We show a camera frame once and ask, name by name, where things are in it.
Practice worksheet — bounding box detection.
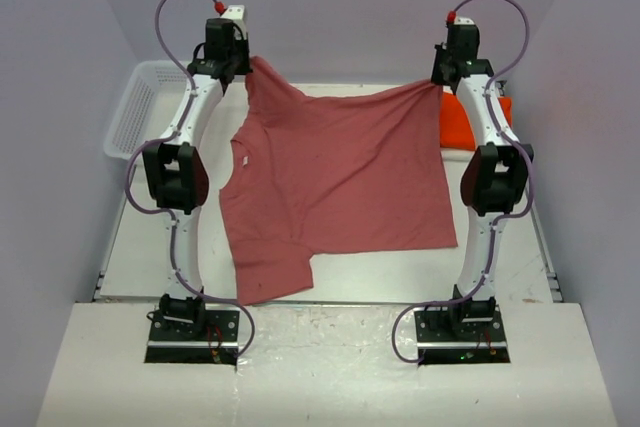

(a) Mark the pink t shirt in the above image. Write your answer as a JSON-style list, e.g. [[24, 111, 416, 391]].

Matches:
[[219, 57, 457, 305]]

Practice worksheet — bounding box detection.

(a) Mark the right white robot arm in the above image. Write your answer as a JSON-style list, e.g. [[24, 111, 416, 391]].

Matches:
[[430, 12, 533, 343]]

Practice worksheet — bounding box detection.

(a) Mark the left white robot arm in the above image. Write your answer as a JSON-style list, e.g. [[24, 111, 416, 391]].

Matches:
[[139, 10, 250, 350]]

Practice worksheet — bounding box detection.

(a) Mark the folded orange t shirt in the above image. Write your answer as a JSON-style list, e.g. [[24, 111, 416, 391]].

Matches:
[[438, 92, 514, 151]]

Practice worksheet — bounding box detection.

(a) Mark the white plastic basket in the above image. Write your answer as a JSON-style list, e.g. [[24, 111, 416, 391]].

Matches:
[[103, 60, 187, 161]]

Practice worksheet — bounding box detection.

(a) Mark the folded white t shirt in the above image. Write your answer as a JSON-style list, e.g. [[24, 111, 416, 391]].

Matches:
[[441, 149, 474, 163]]

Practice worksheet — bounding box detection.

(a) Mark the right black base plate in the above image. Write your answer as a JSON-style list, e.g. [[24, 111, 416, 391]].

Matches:
[[414, 309, 511, 365]]

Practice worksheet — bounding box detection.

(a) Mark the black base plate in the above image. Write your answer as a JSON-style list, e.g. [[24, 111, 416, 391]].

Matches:
[[144, 309, 240, 366], [414, 309, 511, 365]]

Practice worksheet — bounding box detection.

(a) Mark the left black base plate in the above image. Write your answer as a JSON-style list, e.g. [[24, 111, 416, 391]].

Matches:
[[144, 309, 240, 366]]

